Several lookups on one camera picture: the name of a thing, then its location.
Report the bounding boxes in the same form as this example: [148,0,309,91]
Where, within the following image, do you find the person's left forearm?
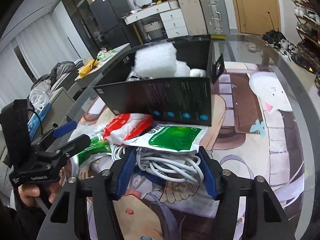
[0,197,52,240]

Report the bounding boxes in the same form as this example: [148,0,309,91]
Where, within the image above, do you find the green and white packet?
[124,126,202,153]

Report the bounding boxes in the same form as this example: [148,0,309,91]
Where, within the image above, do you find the wooden door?
[227,0,281,34]

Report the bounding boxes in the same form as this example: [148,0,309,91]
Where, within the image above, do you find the clear plastic bag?
[29,82,53,106]

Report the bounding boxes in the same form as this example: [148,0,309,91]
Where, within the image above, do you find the zip bag with green contents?
[79,135,112,166]

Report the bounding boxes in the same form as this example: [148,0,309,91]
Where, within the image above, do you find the grey clothes pile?
[32,61,78,93]

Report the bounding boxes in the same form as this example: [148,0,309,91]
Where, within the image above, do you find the red and white plastic bag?
[103,113,153,146]

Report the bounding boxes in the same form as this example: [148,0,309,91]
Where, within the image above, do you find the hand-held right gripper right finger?
[196,147,290,240]

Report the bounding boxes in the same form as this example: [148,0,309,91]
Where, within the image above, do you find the dark glass cabinet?
[62,0,102,52]

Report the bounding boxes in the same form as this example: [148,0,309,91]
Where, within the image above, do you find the blue box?
[27,104,52,137]

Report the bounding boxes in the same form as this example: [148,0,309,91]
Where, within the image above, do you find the wooden shoe rack with shoes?
[289,0,320,74]

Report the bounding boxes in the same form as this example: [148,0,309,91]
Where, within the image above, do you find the dark grey refrigerator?
[89,0,132,47]

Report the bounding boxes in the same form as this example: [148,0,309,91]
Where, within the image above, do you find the grey coffee table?
[74,44,132,88]

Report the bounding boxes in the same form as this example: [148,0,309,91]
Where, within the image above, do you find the white plush toy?
[189,68,207,77]

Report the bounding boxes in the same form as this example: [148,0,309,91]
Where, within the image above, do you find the silver suitcase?
[199,0,230,36]

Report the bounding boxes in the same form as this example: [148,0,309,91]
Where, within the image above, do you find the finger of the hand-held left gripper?
[31,121,77,151]
[47,134,90,160]

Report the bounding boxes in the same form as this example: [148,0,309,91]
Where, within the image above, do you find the bag of grey-white shoelaces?
[129,73,153,81]

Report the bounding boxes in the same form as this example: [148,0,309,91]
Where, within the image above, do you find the person's left hand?
[15,180,63,208]

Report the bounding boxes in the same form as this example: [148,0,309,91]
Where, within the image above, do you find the yellow bag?
[77,64,97,78]

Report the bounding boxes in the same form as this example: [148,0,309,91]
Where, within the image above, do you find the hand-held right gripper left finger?
[44,149,137,240]

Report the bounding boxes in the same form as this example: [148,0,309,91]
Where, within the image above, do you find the wicker basket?
[143,21,166,40]

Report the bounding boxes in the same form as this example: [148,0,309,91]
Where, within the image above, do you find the white dresser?
[122,0,189,38]

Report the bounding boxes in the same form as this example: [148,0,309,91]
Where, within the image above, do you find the grey side cabinet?
[32,87,76,137]

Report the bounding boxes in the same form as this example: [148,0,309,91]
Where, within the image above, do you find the black umbrella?
[262,11,288,46]

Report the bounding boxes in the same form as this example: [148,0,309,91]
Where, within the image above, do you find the black cardboard box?
[93,40,225,127]

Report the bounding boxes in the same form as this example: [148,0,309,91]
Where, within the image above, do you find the white bubble wrap roll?
[134,44,178,78]

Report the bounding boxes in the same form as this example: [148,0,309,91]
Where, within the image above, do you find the white cable bundle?
[111,144,203,183]

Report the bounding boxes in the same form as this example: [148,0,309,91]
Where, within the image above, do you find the white curtain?
[0,30,77,110]

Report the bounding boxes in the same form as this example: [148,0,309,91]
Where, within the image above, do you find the beige suitcase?
[178,0,208,36]

